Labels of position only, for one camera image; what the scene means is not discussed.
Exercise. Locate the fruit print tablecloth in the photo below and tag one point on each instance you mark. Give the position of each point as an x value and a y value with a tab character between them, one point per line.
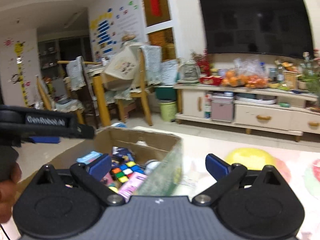
275	150

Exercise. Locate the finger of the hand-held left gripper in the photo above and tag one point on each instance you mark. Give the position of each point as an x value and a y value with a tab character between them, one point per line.
85	131

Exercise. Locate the plastic bag of oranges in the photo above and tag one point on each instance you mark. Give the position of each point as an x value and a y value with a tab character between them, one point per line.
256	80
232	78

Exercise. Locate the pink metal case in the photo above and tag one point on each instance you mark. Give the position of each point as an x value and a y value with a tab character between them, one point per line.
222	108

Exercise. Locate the wall poster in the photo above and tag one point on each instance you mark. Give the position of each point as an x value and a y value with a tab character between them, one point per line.
112	30

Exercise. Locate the beige printed tote bag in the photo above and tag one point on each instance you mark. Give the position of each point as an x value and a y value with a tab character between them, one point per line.
121	70

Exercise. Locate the white oval tray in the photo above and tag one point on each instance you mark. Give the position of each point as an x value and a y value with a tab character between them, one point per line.
255	100

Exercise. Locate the green printed cardboard box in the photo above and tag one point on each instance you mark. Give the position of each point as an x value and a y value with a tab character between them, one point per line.
150	142

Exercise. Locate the glass kettle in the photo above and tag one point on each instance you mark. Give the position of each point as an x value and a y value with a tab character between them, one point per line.
188	72

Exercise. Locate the wooden chair lace cover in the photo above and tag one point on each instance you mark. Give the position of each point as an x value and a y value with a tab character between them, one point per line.
151	65
75	75

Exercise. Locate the black patterned cube box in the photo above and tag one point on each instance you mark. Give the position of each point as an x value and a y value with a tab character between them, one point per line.
122	153

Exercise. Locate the pink purple toy box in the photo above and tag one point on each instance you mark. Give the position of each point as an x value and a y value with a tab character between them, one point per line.
132	185

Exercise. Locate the light green bin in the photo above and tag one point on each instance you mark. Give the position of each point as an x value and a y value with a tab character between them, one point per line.
167	111

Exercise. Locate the white document sheet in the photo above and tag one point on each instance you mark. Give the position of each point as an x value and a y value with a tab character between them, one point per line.
170	72

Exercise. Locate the blue bag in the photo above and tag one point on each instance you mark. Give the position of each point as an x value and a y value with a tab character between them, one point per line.
45	140

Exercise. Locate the dark shelf cabinet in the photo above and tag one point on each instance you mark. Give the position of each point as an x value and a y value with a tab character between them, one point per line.
50	55

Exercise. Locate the giraffe height chart sticker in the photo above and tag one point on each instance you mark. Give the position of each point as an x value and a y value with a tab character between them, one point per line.
21	75

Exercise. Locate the red snack box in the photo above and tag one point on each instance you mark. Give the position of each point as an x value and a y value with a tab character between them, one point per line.
211	80

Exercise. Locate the wooden chair lace seat cushion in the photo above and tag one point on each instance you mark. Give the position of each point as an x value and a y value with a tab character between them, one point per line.
65	105

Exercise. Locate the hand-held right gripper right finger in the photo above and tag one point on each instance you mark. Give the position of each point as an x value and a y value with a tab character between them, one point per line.
216	166

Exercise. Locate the cream television cabinet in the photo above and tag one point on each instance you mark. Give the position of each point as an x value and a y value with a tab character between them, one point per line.
262	117

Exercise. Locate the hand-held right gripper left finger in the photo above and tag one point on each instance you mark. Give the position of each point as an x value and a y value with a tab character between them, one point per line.
101	166

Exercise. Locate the pastel blue pink box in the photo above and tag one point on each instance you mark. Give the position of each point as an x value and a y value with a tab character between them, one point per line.
87	158

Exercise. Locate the colourful puzzle cube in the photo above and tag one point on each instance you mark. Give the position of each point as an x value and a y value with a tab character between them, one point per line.
125	171

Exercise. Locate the person's left hand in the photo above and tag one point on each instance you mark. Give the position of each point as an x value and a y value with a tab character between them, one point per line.
7	200

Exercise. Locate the black television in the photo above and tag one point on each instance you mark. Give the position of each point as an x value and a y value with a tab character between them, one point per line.
255	25

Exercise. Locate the red berry plant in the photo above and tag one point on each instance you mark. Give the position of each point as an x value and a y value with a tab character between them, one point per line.
202	62

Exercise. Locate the small drink carton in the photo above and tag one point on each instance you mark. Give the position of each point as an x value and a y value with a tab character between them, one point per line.
207	106

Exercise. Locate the dark green storage box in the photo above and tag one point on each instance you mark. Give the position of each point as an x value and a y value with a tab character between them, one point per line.
166	92

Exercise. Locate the pink box blue figure print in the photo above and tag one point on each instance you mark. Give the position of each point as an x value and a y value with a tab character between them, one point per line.
107	178

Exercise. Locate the pink flower bouquet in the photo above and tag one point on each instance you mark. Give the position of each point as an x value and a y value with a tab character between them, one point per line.
311	67

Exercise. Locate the yellow banana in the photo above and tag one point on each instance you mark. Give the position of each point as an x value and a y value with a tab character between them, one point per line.
274	85

